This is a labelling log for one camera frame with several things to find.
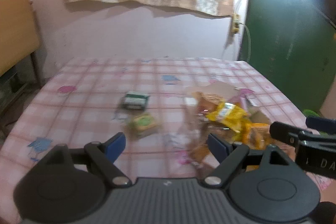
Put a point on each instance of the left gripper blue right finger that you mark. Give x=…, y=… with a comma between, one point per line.
x=219, y=147

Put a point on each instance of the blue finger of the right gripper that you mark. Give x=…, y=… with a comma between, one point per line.
x=286, y=133
x=321, y=124

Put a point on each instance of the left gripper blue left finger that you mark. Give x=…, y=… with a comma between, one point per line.
x=115, y=146

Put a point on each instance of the yellow soft bread packet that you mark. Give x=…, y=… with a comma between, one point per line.
x=254, y=135

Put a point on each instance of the small yellow snack packet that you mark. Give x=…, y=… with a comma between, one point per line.
x=230, y=115

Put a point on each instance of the green label biscuit pack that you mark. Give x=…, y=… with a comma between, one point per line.
x=142, y=125

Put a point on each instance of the red bean bread clear pack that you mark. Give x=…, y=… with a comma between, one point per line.
x=205, y=102

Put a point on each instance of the dark green snack packet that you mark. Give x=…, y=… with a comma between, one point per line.
x=135, y=101

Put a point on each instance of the purple snack packet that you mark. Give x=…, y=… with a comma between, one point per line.
x=240, y=99

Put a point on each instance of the brown cake clear wrapper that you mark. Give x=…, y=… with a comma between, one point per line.
x=193, y=141

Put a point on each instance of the green plastic basket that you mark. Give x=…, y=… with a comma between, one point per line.
x=310, y=113

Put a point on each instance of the shallow cardboard box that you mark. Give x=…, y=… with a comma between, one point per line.
x=255, y=115

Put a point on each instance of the pink checkered tablecloth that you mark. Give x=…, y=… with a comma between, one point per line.
x=164, y=141

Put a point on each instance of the green door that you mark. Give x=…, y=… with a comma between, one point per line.
x=292, y=44

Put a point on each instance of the wicker chair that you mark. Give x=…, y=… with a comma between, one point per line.
x=20, y=36

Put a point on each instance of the yellow wall socket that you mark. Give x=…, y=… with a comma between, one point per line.
x=235, y=24

